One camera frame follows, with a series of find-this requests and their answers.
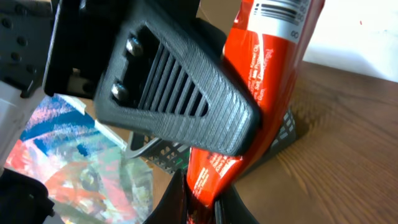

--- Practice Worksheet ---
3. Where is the red snack stick packet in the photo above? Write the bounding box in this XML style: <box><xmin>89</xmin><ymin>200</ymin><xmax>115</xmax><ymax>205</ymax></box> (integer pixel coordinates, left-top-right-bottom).
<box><xmin>187</xmin><ymin>0</ymin><xmax>324</xmax><ymax>223</ymax></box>

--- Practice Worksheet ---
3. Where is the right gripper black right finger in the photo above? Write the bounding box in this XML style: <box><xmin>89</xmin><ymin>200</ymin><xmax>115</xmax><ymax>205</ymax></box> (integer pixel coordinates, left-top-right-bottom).
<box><xmin>215</xmin><ymin>186</ymin><xmax>259</xmax><ymax>224</ymax></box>

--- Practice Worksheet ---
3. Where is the finger of the black ribbed left gripper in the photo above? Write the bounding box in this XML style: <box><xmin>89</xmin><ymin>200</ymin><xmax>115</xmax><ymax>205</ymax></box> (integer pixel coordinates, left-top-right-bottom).
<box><xmin>94</xmin><ymin>1</ymin><xmax>261</xmax><ymax>156</ymax></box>

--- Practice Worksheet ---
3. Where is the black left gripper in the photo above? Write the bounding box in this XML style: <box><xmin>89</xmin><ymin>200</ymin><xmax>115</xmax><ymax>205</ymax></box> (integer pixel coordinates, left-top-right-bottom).
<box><xmin>44</xmin><ymin>1</ymin><xmax>146</xmax><ymax>100</ymax></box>

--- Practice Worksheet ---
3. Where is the grey plastic mesh basket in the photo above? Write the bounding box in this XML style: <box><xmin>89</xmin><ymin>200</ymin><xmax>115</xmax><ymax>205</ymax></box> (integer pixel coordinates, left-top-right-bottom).
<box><xmin>126</xmin><ymin>110</ymin><xmax>296</xmax><ymax>175</ymax></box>

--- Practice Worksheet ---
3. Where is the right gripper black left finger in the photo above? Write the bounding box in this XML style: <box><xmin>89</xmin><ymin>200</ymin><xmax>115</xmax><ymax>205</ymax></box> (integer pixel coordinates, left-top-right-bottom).
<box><xmin>144</xmin><ymin>169</ymin><xmax>188</xmax><ymax>224</ymax></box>

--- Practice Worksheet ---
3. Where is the colourful painted paper sheet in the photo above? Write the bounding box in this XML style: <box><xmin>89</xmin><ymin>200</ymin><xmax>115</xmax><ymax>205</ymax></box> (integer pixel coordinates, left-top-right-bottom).
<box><xmin>6</xmin><ymin>96</ymin><xmax>153</xmax><ymax>223</ymax></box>

